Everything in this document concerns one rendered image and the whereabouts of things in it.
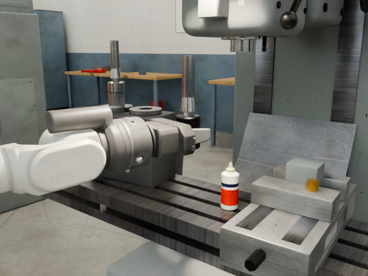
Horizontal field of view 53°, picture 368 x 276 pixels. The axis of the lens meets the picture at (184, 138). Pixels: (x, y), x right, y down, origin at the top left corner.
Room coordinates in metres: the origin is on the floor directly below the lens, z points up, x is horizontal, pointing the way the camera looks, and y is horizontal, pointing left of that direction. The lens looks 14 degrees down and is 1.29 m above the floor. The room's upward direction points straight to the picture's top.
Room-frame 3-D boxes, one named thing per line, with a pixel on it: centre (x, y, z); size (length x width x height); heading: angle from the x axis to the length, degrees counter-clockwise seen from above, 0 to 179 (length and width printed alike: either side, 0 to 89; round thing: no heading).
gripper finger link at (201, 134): (0.67, -0.03, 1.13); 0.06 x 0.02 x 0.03; 128
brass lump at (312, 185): (0.63, -0.23, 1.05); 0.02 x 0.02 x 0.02
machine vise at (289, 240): (0.66, -0.22, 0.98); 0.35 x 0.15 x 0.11; 145
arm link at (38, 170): (0.52, 0.19, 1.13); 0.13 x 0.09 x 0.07; 128
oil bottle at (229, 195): (0.80, -0.11, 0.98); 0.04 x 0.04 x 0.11
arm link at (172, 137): (0.64, 0.06, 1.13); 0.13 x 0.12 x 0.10; 38
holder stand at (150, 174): (1.02, 0.15, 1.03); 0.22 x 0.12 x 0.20; 60
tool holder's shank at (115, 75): (1.04, 0.19, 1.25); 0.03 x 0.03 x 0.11
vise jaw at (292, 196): (0.64, -0.21, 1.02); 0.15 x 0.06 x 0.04; 55
